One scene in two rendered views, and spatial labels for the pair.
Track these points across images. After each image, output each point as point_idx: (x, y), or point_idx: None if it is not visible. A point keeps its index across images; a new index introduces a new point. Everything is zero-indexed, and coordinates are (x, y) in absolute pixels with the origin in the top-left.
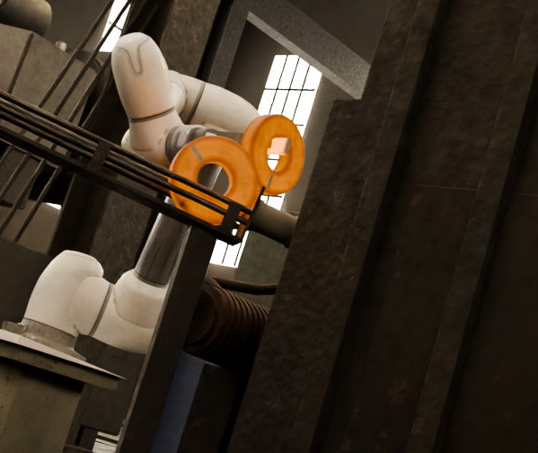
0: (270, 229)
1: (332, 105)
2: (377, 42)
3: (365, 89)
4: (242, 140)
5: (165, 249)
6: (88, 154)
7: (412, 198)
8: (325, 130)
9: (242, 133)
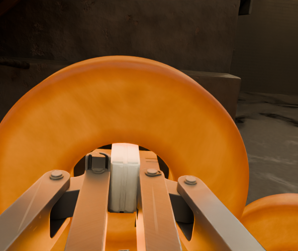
0: None
1: (240, 86)
2: (238, 10)
3: (230, 63)
4: (245, 201)
5: None
6: None
7: None
8: (235, 115)
9: (211, 191)
